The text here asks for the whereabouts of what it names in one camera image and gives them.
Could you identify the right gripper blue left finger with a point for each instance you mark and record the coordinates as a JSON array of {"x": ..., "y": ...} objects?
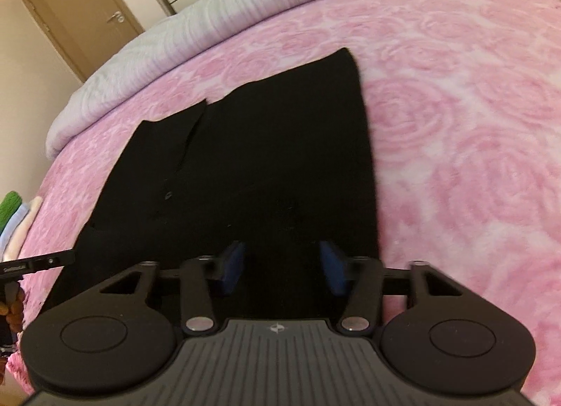
[{"x": 232, "y": 265}]

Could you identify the left hand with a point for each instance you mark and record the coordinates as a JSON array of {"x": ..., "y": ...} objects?
[{"x": 12, "y": 316}]

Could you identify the black garment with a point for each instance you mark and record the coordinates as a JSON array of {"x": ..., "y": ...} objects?
[{"x": 280, "y": 164}]

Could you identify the brown wooden door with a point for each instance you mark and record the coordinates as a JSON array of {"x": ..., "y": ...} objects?
[{"x": 86, "y": 33}]

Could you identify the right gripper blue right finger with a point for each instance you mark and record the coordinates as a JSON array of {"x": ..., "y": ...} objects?
[{"x": 334, "y": 267}]

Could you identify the light blue folded cloth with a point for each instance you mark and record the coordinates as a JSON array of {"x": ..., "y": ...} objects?
[{"x": 12, "y": 224}]

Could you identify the cream folded cloth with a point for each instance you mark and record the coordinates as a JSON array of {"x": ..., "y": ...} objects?
[{"x": 21, "y": 233}]

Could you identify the green folded cloth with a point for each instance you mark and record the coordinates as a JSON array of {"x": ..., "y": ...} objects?
[{"x": 8, "y": 206}]

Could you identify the grey striped duvet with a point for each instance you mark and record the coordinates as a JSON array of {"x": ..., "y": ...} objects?
[{"x": 152, "y": 54}]

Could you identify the pink floral blanket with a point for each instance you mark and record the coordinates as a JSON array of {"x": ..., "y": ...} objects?
[{"x": 463, "y": 104}]

